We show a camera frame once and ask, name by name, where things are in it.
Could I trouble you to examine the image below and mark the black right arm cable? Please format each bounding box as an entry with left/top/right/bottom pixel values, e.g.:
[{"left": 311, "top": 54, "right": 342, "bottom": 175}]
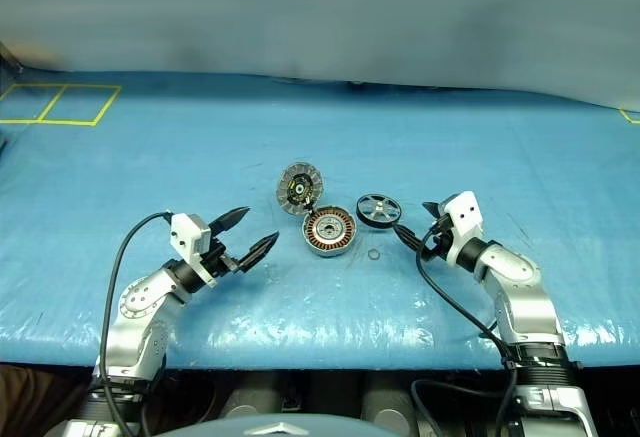
[{"left": 409, "top": 225, "right": 519, "bottom": 437}]

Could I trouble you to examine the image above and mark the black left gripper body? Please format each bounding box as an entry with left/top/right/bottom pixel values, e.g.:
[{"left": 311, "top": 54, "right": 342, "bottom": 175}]
[{"left": 199, "top": 236, "right": 247, "bottom": 282}]

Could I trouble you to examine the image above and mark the black spoked motor rotor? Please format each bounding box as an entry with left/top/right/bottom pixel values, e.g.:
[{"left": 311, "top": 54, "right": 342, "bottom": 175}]
[{"left": 355, "top": 192, "right": 403, "bottom": 231}]

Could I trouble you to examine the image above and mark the white backdrop sheet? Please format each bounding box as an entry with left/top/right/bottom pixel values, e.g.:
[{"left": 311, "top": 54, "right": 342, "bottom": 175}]
[{"left": 0, "top": 0, "right": 640, "bottom": 111}]

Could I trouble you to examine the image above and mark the yellow tape floor marking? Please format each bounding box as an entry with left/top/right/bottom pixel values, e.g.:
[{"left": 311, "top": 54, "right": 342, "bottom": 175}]
[{"left": 0, "top": 83, "right": 123, "bottom": 128}]

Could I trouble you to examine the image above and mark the grey robot chest cover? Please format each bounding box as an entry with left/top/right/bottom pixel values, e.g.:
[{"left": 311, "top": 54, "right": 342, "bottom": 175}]
[{"left": 163, "top": 412, "right": 402, "bottom": 437}]

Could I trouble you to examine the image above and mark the silver motor stator housing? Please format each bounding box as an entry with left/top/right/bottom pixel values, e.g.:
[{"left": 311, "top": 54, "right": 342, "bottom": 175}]
[{"left": 301, "top": 205, "right": 358, "bottom": 258}]

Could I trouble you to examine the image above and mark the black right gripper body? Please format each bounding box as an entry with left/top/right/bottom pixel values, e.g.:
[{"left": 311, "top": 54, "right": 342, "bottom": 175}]
[{"left": 422, "top": 214, "right": 454, "bottom": 261}]

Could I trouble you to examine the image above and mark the dark grey rounded shape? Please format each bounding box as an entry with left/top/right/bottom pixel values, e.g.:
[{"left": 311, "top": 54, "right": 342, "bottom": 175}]
[
  {"left": 361, "top": 387, "right": 420, "bottom": 427},
  {"left": 221, "top": 385, "right": 282, "bottom": 421}
]

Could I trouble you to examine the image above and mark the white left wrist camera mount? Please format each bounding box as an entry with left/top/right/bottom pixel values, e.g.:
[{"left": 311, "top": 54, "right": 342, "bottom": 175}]
[{"left": 169, "top": 212, "right": 219, "bottom": 288}]

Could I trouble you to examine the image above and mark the silver motor end cover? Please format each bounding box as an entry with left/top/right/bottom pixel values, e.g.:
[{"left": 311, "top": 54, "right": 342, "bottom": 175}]
[{"left": 276, "top": 160, "right": 326, "bottom": 217}]

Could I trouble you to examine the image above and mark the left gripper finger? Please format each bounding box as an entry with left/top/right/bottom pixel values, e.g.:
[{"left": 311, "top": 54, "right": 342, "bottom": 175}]
[
  {"left": 234, "top": 230, "right": 281, "bottom": 275},
  {"left": 208, "top": 206, "right": 252, "bottom": 239}
]

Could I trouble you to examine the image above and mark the blue table cover sheet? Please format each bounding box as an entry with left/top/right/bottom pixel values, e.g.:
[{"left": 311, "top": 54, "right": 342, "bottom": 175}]
[{"left": 0, "top": 70, "right": 640, "bottom": 371}]

